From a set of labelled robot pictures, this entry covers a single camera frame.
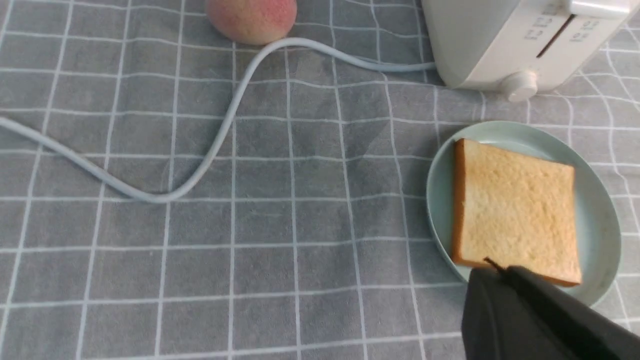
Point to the toast slice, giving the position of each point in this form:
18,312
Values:
514,209

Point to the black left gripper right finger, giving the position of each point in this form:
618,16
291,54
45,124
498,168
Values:
586,334

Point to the pink peach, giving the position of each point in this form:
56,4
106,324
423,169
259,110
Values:
252,22

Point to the light green round plate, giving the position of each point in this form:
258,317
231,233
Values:
599,236

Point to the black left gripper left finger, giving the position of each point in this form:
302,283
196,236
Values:
498,324

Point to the grey checked tablecloth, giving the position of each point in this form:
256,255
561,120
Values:
307,238

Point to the white two-slot toaster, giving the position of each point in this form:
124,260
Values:
518,47

